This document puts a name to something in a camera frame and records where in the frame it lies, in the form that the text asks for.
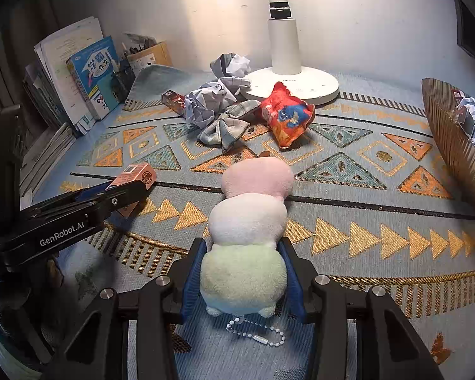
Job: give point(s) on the pink white green dango plush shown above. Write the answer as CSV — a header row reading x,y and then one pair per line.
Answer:
x,y
245,221

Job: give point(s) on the amber ribbed glass bowl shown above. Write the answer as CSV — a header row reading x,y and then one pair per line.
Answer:
x,y
459,158

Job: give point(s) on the grey plaid bow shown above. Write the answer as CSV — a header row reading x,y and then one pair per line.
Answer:
x,y
225,126

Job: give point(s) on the black mesh pen holder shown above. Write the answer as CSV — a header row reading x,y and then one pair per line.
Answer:
x,y
122,81

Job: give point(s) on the cardboard box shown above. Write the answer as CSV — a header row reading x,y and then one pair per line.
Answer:
x,y
154,59

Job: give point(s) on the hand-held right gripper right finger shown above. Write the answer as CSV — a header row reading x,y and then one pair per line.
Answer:
x,y
295,285

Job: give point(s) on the small orange carton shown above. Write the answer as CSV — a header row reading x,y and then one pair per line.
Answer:
x,y
138,176

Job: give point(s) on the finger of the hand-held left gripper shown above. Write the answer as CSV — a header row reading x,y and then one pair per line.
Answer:
x,y
122,202
95,190

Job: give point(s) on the white desk lamp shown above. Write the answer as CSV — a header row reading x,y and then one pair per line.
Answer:
x,y
285,47

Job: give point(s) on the stack of grey workbooks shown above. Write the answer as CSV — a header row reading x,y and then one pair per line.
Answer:
x,y
43,95

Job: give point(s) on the red snack bag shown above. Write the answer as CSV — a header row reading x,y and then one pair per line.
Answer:
x,y
287,114

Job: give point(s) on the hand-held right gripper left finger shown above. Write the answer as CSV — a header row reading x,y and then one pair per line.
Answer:
x,y
192,285

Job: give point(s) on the patterned blue mat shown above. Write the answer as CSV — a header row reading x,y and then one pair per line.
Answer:
x,y
340,206

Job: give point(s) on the small red brown box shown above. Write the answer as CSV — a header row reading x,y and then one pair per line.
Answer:
x,y
173,102

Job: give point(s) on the person's left forearm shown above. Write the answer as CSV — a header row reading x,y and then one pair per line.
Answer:
x,y
2,324

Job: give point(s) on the white paper booklets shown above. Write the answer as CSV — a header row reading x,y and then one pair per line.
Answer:
x,y
67,43

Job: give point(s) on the flat pile of papers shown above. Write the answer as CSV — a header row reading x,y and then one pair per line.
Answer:
x,y
47,158

